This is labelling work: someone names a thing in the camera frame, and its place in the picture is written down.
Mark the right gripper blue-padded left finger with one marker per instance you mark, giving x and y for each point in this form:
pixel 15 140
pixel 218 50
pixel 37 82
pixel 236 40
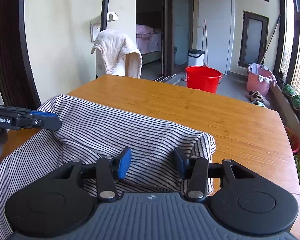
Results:
pixel 106 171

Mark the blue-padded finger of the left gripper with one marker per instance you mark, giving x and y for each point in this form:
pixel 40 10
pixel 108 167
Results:
pixel 45 120

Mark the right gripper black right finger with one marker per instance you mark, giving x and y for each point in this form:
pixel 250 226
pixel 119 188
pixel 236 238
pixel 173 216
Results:
pixel 197 171

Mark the grey striped knit garment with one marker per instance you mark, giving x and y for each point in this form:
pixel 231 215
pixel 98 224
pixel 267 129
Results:
pixel 90 131

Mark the white floor washer vacuum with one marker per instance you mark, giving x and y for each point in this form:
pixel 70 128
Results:
pixel 107 60

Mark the red plastic bucket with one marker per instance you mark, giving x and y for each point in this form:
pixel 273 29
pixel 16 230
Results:
pixel 203 78

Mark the slippers on floor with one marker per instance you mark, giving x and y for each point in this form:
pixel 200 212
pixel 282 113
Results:
pixel 257 98

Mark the cream towel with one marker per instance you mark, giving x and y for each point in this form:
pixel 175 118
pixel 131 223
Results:
pixel 133 58

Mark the red pot with grass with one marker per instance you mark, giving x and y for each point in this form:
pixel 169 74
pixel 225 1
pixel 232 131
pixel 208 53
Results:
pixel 294 140

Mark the pink laundry basket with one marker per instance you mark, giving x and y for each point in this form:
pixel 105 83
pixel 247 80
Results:
pixel 260 79

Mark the white pedal trash bin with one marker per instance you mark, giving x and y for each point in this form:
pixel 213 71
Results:
pixel 195 57

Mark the green potted plant near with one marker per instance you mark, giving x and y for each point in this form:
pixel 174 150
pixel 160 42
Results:
pixel 295 102

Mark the green potted plant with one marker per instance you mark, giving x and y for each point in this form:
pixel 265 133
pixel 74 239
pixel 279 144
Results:
pixel 295 102
pixel 288 90

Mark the green potted plant far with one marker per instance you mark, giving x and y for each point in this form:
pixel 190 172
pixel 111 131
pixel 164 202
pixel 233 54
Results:
pixel 288 90

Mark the pink bed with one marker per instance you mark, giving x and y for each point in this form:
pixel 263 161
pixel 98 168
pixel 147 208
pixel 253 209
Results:
pixel 148 39

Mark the wall power socket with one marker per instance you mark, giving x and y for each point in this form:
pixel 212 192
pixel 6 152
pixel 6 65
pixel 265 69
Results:
pixel 94 30

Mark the broom with red handle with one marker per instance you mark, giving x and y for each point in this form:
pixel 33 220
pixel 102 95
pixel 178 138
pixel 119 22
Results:
pixel 204 39

